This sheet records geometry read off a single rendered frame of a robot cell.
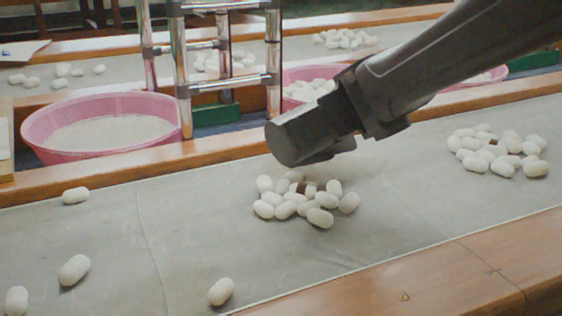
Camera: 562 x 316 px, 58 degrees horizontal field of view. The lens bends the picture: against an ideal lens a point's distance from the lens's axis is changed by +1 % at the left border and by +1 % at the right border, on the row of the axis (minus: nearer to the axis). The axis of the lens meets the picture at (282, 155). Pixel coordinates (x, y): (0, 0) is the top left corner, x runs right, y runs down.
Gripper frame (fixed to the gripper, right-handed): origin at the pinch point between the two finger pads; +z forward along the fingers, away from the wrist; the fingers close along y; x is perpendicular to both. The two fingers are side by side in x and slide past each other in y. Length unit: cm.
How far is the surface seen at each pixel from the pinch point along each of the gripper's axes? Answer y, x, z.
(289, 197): 6.4, 7.3, -8.2
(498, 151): -27.9, 8.3, -9.1
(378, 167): -10.6, 5.6, -3.8
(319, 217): 5.2, 11.1, -12.6
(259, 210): 10.9, 8.0, -8.7
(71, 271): 32.8, 9.7, -11.6
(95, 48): 20, -49, 54
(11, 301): 38.2, 11.1, -13.3
